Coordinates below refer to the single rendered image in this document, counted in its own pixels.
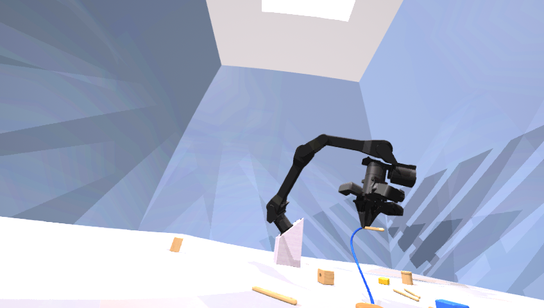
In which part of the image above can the light wooden square block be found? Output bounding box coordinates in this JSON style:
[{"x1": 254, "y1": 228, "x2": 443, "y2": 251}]
[{"x1": 318, "y1": 268, "x2": 335, "y2": 286}]

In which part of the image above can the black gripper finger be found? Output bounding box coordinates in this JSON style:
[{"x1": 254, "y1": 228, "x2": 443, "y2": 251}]
[
  {"x1": 353, "y1": 199, "x2": 374, "y2": 228},
  {"x1": 366, "y1": 206, "x2": 387, "y2": 227}
]

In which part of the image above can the thin wooden stick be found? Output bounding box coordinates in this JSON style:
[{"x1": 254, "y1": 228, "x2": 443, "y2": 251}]
[
  {"x1": 251, "y1": 286, "x2": 297, "y2": 305},
  {"x1": 393, "y1": 288, "x2": 420, "y2": 302}
]

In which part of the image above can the blue rectangular block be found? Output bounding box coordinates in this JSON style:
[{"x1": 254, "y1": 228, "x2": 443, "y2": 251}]
[{"x1": 435, "y1": 299, "x2": 470, "y2": 308}]

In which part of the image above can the yellow wooden block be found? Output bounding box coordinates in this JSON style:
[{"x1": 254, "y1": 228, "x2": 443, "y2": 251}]
[{"x1": 378, "y1": 277, "x2": 390, "y2": 285}]

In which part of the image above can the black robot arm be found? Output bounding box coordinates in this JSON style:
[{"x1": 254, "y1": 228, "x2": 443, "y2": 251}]
[{"x1": 266, "y1": 133, "x2": 416, "y2": 234}]

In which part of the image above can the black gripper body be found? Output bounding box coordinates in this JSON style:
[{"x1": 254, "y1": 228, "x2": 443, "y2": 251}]
[{"x1": 338, "y1": 175, "x2": 404, "y2": 216}]

